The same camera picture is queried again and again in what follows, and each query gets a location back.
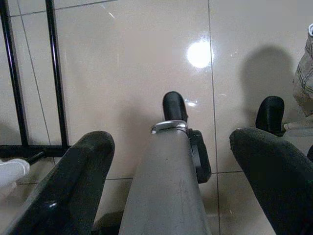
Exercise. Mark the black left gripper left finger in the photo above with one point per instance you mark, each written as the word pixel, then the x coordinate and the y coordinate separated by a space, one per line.
pixel 71 186

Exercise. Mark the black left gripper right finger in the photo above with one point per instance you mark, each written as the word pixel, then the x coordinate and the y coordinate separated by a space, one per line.
pixel 281 183

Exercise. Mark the white black-print t-shirt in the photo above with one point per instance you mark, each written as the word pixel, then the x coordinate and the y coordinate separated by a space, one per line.
pixel 12 171

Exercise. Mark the grey robot left leg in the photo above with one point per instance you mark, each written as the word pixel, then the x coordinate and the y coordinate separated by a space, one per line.
pixel 166 183

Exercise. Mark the silver black clothes rack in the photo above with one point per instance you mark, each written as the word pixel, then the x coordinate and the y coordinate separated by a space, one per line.
pixel 57 73

